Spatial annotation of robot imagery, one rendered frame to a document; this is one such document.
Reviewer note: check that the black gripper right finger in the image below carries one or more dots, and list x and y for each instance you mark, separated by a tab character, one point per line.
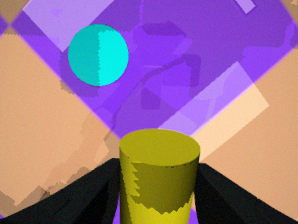
221	201

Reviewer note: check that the yellow cylinder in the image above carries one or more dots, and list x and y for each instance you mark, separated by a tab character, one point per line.
158	169

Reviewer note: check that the cyan circle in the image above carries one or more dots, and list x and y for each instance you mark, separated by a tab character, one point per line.
98	55

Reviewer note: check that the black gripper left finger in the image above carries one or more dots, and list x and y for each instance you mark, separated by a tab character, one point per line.
91	199

